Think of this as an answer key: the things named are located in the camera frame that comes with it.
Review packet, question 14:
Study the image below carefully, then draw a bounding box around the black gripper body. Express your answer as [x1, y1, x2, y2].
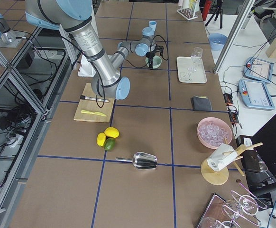
[146, 44, 164, 60]

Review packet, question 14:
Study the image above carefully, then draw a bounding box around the green bowl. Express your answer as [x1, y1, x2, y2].
[145, 55, 162, 69]

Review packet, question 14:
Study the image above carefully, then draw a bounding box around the light blue plastic cup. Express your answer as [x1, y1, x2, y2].
[148, 20, 157, 32]

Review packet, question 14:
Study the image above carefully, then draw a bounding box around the steel ice scoop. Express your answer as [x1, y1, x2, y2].
[115, 152, 157, 170]

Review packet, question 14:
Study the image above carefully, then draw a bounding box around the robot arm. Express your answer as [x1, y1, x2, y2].
[26, 0, 156, 100]

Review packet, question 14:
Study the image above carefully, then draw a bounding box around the blue bowl with fork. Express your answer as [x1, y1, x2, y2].
[208, 33, 228, 51]

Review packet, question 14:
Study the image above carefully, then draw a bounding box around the pink bowl of ice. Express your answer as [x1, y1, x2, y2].
[197, 117, 233, 149]

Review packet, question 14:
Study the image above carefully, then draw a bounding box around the cream bear tray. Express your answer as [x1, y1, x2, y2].
[176, 57, 207, 84]

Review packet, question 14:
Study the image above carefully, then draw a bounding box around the clear wine glass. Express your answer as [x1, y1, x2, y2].
[188, 47, 203, 74]

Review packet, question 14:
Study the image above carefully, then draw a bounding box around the grey and yellow folded cloth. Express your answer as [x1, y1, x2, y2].
[191, 96, 212, 111]

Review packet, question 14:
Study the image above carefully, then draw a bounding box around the wooden cutting board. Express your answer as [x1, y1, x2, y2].
[73, 83, 116, 124]

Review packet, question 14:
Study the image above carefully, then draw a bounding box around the yellow plastic knife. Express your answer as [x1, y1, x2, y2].
[81, 110, 106, 117]

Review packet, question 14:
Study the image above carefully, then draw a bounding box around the yellow lemon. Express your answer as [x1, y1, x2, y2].
[104, 127, 120, 138]
[96, 133, 107, 147]

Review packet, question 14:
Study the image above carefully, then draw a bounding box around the green lime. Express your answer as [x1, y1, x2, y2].
[103, 138, 116, 151]

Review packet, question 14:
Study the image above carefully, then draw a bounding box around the teach pendant tablet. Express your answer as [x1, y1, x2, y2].
[238, 79, 275, 110]
[244, 57, 274, 83]

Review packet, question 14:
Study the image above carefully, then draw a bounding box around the white carton on stand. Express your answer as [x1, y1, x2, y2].
[207, 143, 237, 171]

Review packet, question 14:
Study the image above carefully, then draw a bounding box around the white wire cup rack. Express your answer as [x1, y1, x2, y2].
[176, 0, 200, 20]

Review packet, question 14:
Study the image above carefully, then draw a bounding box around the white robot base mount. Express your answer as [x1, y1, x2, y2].
[78, 56, 96, 77]

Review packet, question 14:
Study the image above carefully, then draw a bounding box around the steel knife handle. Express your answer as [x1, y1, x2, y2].
[80, 95, 110, 103]

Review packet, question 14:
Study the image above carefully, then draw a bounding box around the aluminium frame post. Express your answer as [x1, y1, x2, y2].
[213, 0, 255, 74]

